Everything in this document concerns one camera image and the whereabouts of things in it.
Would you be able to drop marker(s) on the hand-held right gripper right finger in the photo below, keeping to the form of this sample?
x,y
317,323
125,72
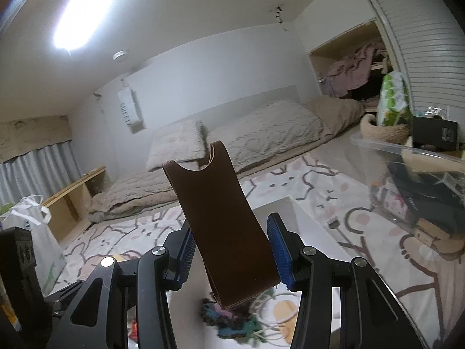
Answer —
x,y
278,256

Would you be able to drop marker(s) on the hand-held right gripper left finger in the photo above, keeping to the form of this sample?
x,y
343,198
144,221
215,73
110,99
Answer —
x,y
184,260

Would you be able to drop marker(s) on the white cardboard box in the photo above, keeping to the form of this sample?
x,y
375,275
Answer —
x,y
308,232

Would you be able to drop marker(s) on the white shopping bag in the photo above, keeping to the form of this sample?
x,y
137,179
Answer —
x,y
32,232

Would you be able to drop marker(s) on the low wooden shelf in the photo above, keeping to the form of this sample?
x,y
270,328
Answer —
x,y
69,200

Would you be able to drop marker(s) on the beige quilted bedding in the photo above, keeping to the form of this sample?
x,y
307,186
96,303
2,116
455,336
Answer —
x,y
145,189

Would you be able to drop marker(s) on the red packet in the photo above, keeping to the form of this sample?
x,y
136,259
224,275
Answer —
x,y
133,334

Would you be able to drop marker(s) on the grey curtain with beige valance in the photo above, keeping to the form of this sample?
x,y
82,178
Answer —
x,y
36,167

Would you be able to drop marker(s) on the small fluffy beige pillow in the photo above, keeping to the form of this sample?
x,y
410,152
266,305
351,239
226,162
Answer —
x,y
174,145

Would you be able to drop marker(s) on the large quilted beige pillow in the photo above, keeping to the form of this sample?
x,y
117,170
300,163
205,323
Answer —
x,y
265,131

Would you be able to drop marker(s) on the clear plastic bin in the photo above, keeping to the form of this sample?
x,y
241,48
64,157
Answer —
x,y
399,189

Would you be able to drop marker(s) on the green tissue pack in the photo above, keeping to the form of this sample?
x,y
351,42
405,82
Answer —
x,y
394,98

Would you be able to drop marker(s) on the black box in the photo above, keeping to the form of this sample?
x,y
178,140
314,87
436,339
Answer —
x,y
434,132

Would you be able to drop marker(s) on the pile of pink clothes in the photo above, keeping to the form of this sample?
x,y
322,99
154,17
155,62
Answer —
x,y
348,69

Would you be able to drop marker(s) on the round smoke detector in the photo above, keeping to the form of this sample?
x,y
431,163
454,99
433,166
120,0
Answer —
x,y
120,54

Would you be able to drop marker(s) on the wooden closet alcove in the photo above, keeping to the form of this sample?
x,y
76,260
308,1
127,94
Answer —
x,y
338,36

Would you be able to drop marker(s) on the white louvre door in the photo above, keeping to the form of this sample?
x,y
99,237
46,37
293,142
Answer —
x,y
421,36

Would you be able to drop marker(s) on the oval ceiling light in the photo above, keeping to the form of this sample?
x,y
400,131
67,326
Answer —
x,y
89,7

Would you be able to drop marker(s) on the white wall hanging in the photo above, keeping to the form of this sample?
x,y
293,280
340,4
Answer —
x,y
129,103

